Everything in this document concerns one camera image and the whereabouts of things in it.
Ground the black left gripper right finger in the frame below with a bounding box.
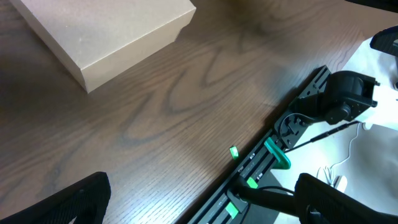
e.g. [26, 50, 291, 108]
[294, 173, 397, 224]

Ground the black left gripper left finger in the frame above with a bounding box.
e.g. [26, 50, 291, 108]
[1, 172, 111, 224]

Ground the brown cardboard box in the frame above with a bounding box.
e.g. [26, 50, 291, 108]
[11, 0, 196, 93]

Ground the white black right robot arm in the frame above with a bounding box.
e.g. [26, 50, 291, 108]
[292, 26, 397, 130]

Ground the small green clip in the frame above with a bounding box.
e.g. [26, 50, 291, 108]
[229, 146, 239, 160]

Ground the white cable on floor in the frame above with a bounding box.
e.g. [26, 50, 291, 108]
[316, 121, 374, 194]

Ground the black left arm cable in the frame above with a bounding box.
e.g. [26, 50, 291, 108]
[231, 175, 298, 217]

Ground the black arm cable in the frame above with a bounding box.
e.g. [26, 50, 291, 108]
[231, 175, 298, 217]
[278, 112, 363, 154]

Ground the green clamp handle right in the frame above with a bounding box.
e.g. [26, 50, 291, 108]
[264, 137, 291, 170]

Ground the green clamp handle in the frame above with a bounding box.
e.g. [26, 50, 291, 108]
[264, 137, 291, 170]
[225, 202, 239, 219]

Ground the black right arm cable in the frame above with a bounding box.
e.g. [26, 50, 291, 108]
[278, 112, 363, 154]

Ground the green clamp handle left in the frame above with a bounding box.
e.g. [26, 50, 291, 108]
[225, 202, 239, 219]

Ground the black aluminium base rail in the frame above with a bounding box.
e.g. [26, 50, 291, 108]
[186, 64, 332, 224]

